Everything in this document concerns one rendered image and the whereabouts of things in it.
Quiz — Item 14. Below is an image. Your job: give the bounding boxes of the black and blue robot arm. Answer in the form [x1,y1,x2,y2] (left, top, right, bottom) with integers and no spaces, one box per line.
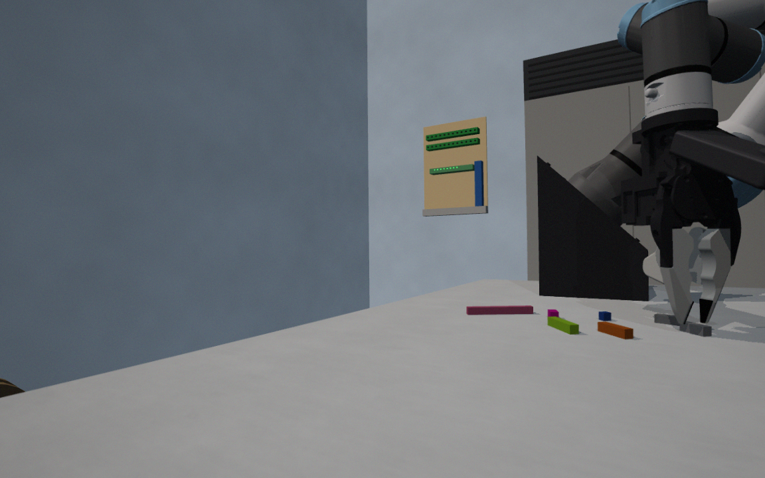
[568,0,765,225]

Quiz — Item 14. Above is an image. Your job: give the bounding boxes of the orange rod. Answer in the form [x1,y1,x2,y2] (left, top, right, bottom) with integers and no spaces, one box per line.
[598,321,634,339]

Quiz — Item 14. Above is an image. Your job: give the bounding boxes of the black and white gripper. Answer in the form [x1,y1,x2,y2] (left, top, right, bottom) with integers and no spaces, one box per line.
[621,108,741,324]

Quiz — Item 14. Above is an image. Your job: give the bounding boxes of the lime green rod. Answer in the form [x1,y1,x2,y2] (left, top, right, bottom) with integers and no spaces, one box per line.
[548,317,579,335]

